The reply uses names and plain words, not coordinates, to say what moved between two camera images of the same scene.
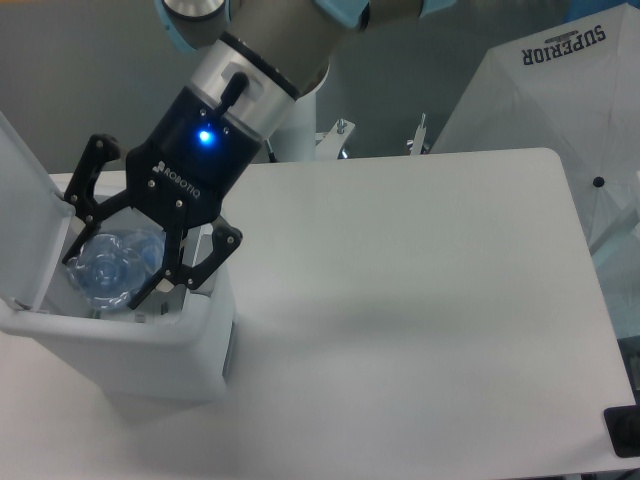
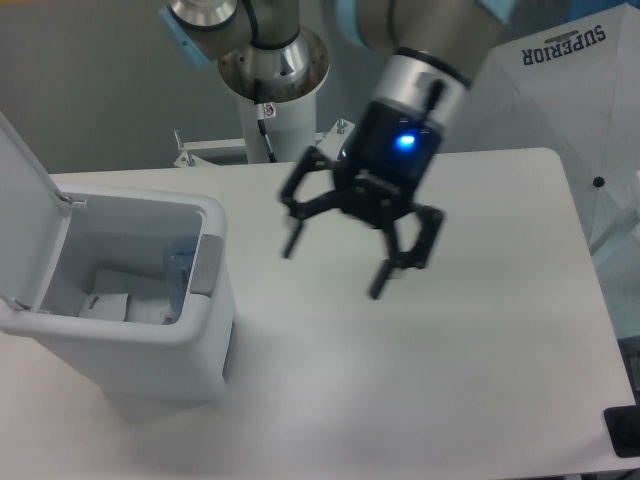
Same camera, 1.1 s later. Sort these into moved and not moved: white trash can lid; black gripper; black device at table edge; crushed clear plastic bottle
Moved: crushed clear plastic bottle; black gripper
Not moved: white trash can lid; black device at table edge
